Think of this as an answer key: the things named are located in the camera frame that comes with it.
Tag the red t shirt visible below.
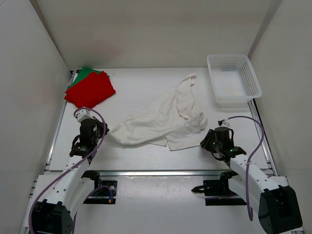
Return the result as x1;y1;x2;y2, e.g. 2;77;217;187
64;71;116;109

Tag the white t shirt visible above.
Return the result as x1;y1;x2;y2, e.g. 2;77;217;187
109;75;208;151

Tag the green t shirt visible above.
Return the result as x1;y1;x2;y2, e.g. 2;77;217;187
67;66;100;89

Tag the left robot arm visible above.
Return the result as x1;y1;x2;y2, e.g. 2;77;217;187
28;115;109;234

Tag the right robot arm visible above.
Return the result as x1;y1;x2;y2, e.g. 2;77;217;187
192;127;303;234

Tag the white plastic basket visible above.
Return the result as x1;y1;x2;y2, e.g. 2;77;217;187
207;54;262;107

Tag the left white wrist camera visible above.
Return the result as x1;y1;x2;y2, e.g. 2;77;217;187
74;109;92;123

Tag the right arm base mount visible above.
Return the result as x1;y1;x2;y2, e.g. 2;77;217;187
203;178;246;206

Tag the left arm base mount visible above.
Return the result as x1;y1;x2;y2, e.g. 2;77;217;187
82;170;117;205

